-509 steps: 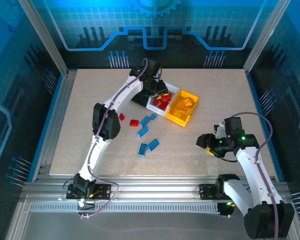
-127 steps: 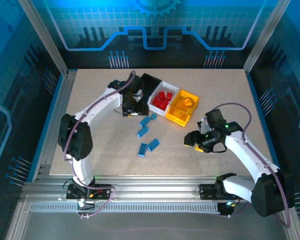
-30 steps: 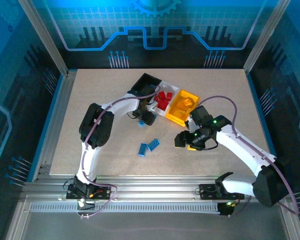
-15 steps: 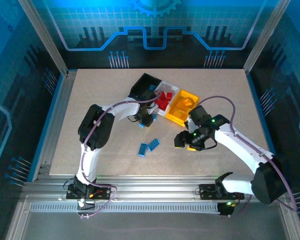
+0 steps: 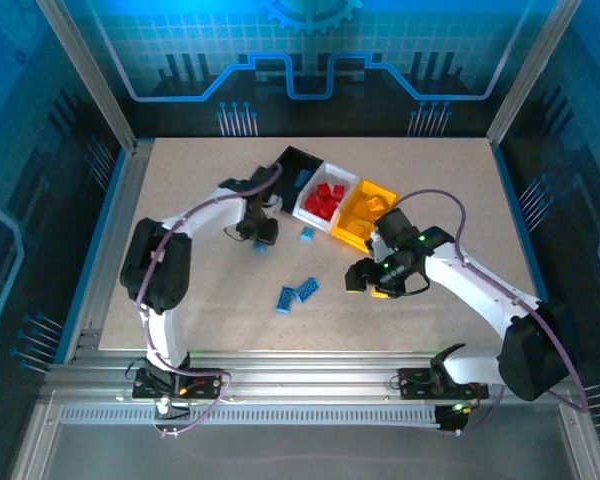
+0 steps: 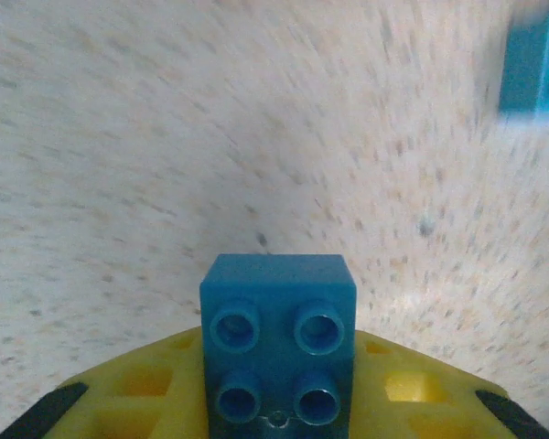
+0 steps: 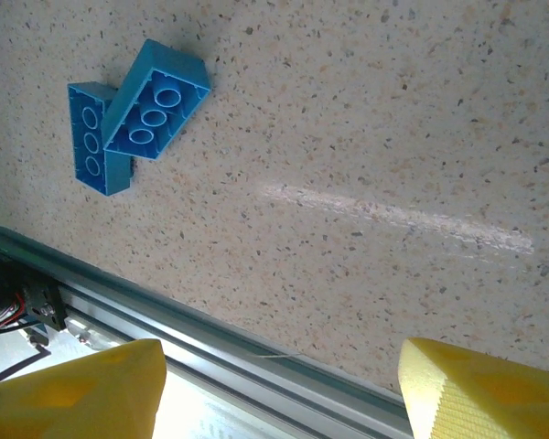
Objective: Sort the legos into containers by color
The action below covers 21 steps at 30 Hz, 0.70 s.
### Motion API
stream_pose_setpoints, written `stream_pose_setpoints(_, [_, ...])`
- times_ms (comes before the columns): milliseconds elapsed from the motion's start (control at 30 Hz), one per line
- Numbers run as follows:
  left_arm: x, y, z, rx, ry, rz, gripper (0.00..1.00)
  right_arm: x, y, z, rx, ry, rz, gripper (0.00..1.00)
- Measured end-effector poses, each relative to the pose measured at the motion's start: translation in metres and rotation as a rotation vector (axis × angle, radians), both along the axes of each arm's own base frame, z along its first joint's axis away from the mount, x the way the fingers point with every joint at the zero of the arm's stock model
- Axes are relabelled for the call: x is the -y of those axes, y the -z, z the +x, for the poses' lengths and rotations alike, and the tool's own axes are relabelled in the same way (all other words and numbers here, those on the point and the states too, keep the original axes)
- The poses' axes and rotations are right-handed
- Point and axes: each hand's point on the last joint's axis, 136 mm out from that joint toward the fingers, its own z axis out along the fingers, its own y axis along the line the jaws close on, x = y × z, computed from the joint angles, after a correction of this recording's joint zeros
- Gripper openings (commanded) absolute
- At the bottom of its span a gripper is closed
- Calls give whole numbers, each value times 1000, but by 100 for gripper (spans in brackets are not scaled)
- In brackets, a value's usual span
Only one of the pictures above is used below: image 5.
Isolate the black plastic bin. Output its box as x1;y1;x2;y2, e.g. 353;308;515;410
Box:
269;145;326;216

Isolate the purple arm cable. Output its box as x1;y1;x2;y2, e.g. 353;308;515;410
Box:
392;188;591;414
134;163;284;439

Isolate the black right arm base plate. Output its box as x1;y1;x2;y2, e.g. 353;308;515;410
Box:
397;367;489;401

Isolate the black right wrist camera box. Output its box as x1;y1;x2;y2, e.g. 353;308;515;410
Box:
376;208;420;247

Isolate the slotted grey cable duct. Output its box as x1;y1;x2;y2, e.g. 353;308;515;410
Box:
59;405;444;427

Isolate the flat-sided yellow lego block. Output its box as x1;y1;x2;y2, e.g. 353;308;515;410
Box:
342;218;371;239

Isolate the white plastic bin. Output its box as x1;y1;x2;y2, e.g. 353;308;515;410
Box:
292;162;361;234

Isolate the aluminium frame rail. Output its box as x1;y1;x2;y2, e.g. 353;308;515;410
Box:
42;349;586;401

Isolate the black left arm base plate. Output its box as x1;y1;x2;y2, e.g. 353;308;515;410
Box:
132;367;231;401

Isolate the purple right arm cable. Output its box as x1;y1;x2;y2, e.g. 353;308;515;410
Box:
392;188;591;414

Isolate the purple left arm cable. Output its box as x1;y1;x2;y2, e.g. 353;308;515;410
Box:
134;163;284;439

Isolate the aluminium side rail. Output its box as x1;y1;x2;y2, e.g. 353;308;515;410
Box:
62;142;156;364

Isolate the aluminium frame post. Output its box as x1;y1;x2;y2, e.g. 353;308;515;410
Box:
34;0;141;151
485;0;584;146

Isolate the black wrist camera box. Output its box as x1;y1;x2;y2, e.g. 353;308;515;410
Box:
376;208;420;247
249;166;284;199

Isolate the black electronics box with lights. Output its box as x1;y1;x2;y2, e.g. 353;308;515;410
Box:
435;402;474;435

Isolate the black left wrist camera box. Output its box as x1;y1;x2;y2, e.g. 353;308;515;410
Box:
249;166;284;199

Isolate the thin black right gripper cable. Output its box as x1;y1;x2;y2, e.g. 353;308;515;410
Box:
394;276;432;299

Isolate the blue table edge strip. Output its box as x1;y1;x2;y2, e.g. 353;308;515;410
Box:
53;148;131;362
492;143;571;364

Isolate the yellow plastic bin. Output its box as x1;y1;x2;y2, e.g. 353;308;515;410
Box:
329;178;401;254

